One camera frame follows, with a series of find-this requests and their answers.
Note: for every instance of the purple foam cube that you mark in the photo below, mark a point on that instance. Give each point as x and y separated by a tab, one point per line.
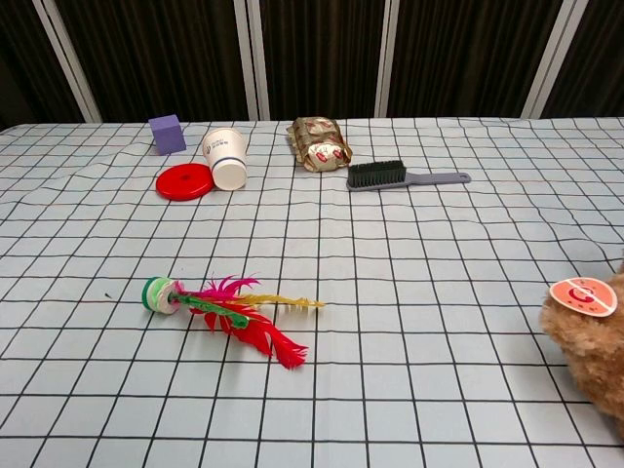
167	134

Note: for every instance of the white screen frame post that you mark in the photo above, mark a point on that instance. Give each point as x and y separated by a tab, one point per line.
551	58
253	58
70	61
389	58

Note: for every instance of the gold foil snack package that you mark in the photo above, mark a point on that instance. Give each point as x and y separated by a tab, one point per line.
319	145

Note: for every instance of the grey brush with black bristles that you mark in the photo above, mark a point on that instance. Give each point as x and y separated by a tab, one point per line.
385	176

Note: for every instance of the white paper cup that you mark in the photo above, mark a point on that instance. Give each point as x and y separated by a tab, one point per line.
225	157

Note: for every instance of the white checkered tablecloth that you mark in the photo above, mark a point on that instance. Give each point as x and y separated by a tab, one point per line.
370	273

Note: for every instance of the brown plush toy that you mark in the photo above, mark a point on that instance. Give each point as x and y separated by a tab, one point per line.
592	361

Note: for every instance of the round orange paper tag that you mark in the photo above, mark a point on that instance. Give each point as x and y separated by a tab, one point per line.
582	296

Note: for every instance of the colourful feather shuttlecock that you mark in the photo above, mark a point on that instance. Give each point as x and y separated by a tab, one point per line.
166	294

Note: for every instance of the red round plastic lid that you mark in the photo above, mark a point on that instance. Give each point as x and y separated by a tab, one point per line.
183	183

